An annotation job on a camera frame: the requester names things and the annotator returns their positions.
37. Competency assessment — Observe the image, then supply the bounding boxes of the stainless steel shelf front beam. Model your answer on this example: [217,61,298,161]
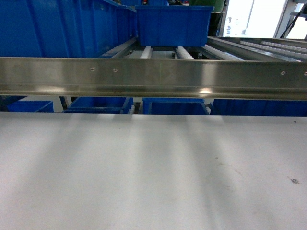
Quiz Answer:
[0,57,307,101]

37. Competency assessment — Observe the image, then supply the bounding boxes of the white roller track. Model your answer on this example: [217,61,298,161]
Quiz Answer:
[140,46,153,59]
[175,46,194,60]

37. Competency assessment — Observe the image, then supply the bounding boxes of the blue bin under table left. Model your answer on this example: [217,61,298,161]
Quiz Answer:
[63,97,133,114]

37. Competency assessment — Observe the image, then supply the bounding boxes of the large blue bin on rollers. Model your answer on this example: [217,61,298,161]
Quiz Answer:
[135,5,214,47]

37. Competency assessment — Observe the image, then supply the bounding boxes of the large blue bin far left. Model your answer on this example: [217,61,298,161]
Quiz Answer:
[0,0,137,58]

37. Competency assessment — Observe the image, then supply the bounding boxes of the QR code sticker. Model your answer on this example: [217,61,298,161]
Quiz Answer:
[290,177,300,184]

